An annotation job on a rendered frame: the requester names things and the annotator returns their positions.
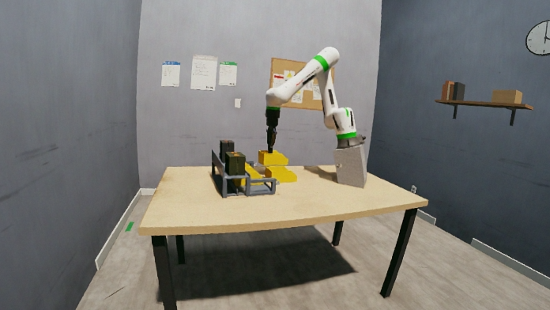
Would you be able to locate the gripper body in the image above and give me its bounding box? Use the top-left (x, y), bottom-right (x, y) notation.
top-left (266, 118), bottom-right (278, 134)

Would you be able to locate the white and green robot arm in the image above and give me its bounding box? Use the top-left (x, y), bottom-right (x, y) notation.
top-left (264, 47), bottom-right (366, 149)

